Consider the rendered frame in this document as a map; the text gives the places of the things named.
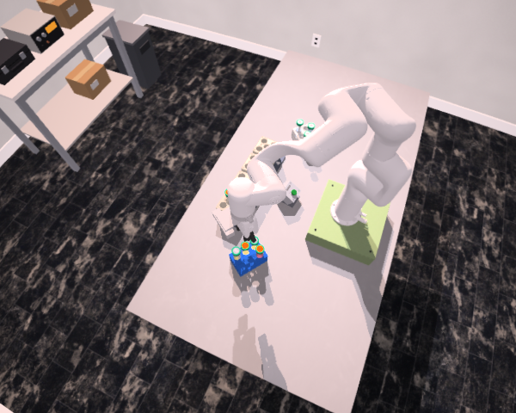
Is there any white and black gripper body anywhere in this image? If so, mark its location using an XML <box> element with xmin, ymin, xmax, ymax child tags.
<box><xmin>237</xmin><ymin>215</ymin><xmax>258</xmax><ymax>238</ymax></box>

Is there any blue tube rack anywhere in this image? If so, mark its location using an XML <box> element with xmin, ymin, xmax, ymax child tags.
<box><xmin>229</xmin><ymin>243</ymin><xmax>267</xmax><ymax>277</ymax></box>

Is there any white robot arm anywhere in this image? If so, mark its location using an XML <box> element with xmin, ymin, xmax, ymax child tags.
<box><xmin>212</xmin><ymin>83</ymin><xmax>416</xmax><ymax>239</ymax></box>

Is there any pink tube with green cap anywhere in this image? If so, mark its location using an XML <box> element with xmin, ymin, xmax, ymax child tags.
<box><xmin>255</xmin><ymin>244</ymin><xmax>265</xmax><ymax>258</ymax></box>

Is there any white tube rack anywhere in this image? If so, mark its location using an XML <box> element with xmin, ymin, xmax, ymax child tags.
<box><xmin>291</xmin><ymin>124</ymin><xmax>308</xmax><ymax>140</ymax></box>

